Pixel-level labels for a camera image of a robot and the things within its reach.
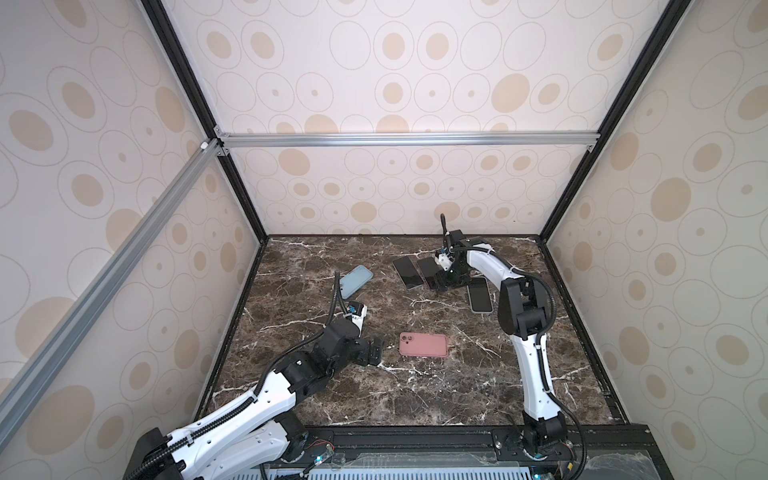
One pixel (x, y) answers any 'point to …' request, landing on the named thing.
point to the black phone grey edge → (408, 272)
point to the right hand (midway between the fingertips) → (446, 285)
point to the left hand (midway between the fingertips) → (378, 334)
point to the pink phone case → (423, 344)
